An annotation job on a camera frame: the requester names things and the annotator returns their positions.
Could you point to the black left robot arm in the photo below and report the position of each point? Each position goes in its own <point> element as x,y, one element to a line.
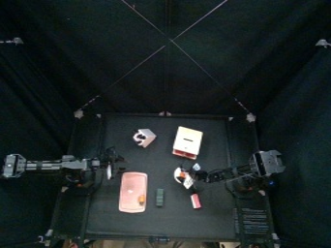
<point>46,165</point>

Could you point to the dark green toy block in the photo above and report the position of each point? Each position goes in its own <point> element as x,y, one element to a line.
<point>159,197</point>

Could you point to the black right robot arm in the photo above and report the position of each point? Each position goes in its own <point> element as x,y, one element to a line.
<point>245,169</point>

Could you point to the orange toy carrot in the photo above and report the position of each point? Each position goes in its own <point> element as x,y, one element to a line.
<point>141,199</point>
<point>181,175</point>

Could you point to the red toy block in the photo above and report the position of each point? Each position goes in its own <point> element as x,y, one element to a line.
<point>196,201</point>

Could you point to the pink and white box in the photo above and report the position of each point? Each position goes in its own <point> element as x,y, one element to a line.
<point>187,142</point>

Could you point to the small white plate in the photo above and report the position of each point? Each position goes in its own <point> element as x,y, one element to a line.
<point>176,174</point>

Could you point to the pink plastic tray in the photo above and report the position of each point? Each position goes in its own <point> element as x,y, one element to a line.
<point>131,187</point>

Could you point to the orange toy carrot bottom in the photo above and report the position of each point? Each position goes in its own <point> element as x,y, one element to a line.
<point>181,175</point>

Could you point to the white toy block black knobs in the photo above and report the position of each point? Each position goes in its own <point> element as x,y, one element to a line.
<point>144,137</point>

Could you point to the orange toy carrot top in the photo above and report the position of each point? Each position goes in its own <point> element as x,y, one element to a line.
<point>141,199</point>

